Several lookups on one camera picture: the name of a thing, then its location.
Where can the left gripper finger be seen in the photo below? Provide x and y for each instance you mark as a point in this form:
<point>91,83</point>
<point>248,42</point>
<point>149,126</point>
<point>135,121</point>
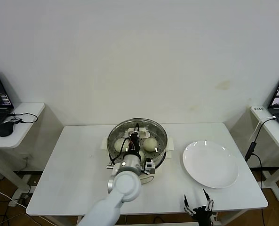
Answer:
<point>137,127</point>

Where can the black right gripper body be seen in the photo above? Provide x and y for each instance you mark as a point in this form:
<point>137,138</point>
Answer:
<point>202,214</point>

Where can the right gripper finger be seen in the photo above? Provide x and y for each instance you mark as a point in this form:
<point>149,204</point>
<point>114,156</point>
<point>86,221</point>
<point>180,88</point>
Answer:
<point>185,202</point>
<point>206,195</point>

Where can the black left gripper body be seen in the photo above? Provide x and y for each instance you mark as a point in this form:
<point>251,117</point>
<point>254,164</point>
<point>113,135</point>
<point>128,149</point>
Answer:
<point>135,142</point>

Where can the white steamed baozi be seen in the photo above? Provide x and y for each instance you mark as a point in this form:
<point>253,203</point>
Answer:
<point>119,145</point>
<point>149,144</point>
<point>142,154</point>

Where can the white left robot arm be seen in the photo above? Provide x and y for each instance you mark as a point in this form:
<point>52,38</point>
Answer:
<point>125,186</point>

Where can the perforated steel steamer basket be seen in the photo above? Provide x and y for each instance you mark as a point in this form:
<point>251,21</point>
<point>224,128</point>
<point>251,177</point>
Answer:
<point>160,158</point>

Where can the round white plate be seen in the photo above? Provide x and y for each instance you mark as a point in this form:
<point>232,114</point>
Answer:
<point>209,164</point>

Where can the cream electric cooker pot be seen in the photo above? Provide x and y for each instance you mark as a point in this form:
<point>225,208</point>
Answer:
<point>171,143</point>

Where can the white side desk with label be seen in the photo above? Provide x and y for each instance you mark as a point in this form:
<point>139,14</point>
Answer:
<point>278,139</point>

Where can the small printed desk label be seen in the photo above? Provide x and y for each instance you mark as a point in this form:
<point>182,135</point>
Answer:
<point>258,109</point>

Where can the white side desk with mouse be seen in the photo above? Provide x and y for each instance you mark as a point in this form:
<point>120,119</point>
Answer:
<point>24,131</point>

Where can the small black usb hub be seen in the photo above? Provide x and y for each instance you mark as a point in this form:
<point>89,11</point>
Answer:
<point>15,119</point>

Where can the black computer mouse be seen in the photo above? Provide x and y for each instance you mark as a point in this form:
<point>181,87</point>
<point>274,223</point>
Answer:
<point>5,129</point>

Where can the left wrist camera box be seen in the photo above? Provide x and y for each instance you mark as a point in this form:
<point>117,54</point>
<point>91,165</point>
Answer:
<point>149,166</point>

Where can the white wall socket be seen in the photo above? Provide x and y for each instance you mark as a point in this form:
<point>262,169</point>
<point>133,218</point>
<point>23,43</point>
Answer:
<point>27,156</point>

